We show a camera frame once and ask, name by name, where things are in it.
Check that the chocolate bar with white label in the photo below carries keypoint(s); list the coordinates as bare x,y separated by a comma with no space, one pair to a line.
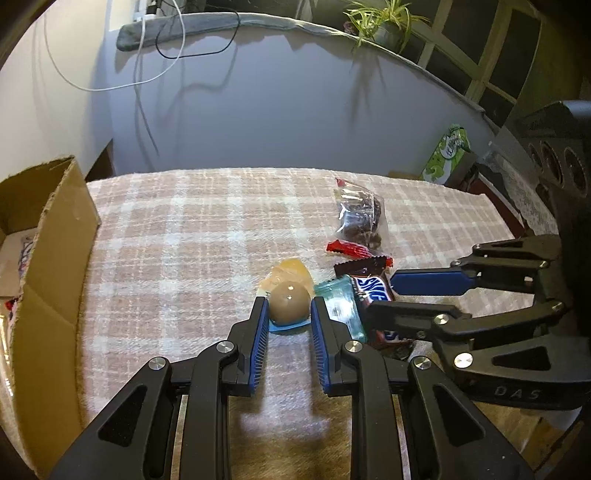
24,254

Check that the yellow candy wrapper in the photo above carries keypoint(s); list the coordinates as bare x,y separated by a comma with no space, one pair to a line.
288,302

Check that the pink plaid tablecloth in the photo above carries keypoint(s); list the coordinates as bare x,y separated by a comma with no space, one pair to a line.
184,240

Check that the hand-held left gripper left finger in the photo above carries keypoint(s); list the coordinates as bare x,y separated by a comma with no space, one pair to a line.
258,341

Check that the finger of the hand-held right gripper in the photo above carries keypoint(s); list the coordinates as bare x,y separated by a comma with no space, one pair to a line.
429,282
397,316

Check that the green potted plant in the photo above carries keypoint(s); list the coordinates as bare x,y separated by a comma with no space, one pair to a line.
383,32

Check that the white window frame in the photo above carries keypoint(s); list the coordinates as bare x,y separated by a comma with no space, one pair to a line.
480,83

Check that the brown chocolate bar blue lettering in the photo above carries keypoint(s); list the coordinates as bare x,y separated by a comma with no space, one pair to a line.
374,288

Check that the brown cardboard box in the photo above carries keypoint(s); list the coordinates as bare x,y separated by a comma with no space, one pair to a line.
51,277

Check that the clear bag of dark snacks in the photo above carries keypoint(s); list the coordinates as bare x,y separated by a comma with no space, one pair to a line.
358,217

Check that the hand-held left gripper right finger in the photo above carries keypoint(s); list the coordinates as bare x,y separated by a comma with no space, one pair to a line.
321,341

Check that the teal candy wrapper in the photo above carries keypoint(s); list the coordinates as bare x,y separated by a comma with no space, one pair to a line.
341,304

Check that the white lace cloth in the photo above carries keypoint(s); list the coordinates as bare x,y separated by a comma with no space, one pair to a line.
521,194

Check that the green tissue box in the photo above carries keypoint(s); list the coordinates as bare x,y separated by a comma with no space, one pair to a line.
445,157

